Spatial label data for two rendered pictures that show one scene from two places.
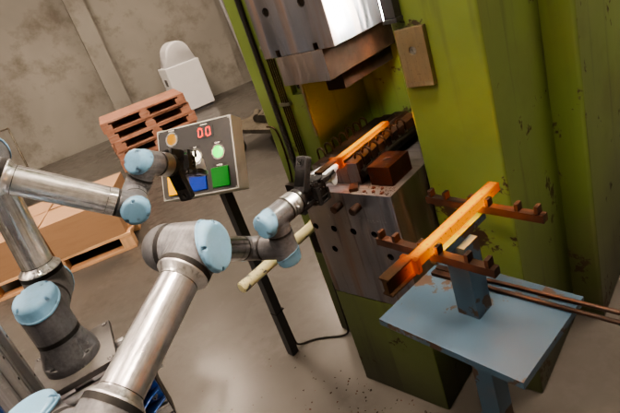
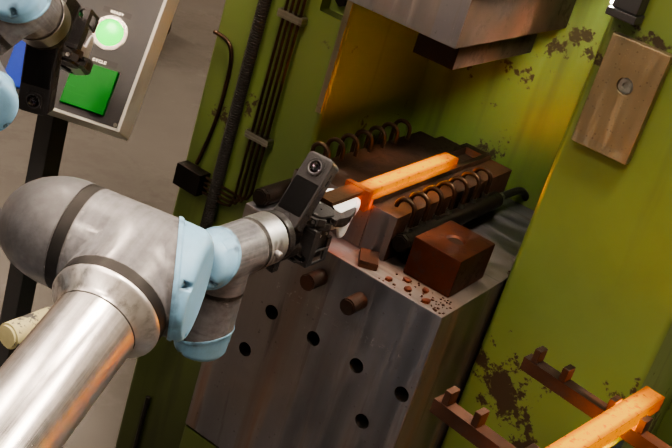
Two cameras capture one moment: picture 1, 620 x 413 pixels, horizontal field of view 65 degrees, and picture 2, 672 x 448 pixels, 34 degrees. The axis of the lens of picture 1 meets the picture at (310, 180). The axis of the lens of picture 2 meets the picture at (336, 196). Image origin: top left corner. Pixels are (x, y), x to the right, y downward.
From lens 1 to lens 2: 0.48 m
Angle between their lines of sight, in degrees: 19
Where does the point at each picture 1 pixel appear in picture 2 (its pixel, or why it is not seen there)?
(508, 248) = not seen: outside the picture
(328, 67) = (465, 24)
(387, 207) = (422, 333)
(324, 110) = (355, 70)
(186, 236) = (156, 242)
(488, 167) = (623, 349)
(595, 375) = not seen: outside the picture
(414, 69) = (607, 118)
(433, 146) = (546, 260)
